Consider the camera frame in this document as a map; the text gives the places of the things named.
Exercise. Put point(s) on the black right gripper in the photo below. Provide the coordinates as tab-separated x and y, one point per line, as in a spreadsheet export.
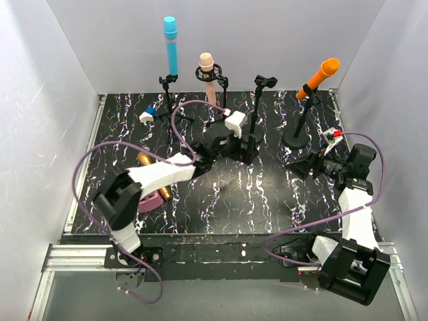
314	164

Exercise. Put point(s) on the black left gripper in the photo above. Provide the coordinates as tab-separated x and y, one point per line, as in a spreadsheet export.
245	147

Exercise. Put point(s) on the black round-base shock-mount stand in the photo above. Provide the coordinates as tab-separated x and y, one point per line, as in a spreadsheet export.
295	137

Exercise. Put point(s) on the black round-base clip stand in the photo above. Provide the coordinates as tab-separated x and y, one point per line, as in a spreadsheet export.
252	128

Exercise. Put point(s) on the pink beige microphone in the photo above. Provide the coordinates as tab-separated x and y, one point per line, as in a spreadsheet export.
206	63

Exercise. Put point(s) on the black tripod mic stand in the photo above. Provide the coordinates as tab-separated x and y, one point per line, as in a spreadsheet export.
170	101

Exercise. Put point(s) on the orange microphone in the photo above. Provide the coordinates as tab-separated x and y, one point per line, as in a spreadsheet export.
327	69

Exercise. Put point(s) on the blue microphone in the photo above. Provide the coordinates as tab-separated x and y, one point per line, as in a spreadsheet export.
170	32

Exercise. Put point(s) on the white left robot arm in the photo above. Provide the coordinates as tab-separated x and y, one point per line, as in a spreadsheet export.
121	191

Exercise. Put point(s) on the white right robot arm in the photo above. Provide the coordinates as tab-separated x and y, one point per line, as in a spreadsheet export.
353	266

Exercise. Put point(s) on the gold microphone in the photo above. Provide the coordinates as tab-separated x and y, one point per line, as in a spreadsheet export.
152	174

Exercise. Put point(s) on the white and blue small object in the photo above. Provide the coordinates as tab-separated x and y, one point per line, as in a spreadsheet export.
148	115

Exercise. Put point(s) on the pink box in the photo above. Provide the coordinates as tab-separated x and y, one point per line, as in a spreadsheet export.
150	202

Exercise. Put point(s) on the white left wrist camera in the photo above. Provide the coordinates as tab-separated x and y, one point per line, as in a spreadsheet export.
235	121

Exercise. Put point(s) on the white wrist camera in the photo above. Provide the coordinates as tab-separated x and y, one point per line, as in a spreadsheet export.
332	137
235	121

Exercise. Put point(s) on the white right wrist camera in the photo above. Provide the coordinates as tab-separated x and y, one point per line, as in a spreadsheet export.
332	137

